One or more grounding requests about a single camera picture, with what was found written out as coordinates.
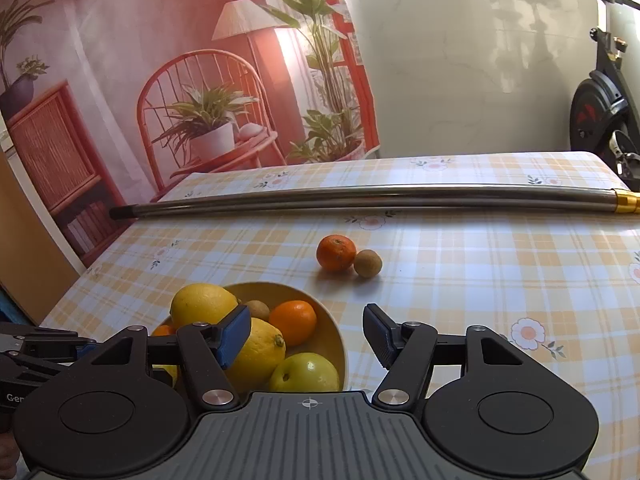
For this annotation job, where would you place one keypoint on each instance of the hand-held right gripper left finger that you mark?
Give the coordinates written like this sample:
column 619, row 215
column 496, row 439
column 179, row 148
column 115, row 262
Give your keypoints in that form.
column 234, row 341

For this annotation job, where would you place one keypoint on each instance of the cream bowl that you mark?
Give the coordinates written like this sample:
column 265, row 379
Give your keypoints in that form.
column 327, row 341

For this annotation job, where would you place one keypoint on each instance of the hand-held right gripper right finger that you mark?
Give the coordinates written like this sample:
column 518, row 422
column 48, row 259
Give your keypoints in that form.
column 379, row 336

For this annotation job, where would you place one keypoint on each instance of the brown wooden board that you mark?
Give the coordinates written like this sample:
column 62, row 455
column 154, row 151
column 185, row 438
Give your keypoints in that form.
column 30, row 240

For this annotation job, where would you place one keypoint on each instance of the yellow-green apple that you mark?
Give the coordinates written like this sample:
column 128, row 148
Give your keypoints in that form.
column 305, row 372

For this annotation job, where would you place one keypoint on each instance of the printed wall tapestry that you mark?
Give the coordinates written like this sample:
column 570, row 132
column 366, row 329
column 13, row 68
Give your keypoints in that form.
column 175, row 60

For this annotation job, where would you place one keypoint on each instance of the large yellow lemon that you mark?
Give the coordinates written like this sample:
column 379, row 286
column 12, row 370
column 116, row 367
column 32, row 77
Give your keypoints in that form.
column 261, row 360

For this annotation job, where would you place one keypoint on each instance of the large orange tangerine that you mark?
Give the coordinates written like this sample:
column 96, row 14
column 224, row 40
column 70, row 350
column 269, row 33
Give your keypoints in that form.
column 293, row 322

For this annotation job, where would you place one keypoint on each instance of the plaid floral tablecloth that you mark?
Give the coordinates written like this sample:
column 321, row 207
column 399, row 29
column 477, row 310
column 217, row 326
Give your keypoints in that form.
column 475, row 270

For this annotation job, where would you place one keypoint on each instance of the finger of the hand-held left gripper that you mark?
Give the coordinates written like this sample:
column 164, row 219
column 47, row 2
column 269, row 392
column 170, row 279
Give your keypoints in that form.
column 50, row 341
column 30, row 365

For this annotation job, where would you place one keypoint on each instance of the long metal pole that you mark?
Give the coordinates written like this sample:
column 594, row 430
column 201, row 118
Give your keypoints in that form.
column 400, row 195

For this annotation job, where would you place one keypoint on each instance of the brown kiwi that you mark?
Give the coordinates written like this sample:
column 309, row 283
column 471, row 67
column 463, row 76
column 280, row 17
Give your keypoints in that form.
column 368, row 263
column 256, row 309

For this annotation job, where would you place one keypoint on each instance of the black exercise bike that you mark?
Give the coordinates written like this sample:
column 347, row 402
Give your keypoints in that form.
column 596, row 106

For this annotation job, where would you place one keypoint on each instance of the small orange tangerine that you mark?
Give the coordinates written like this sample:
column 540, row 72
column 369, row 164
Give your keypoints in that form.
column 162, row 331

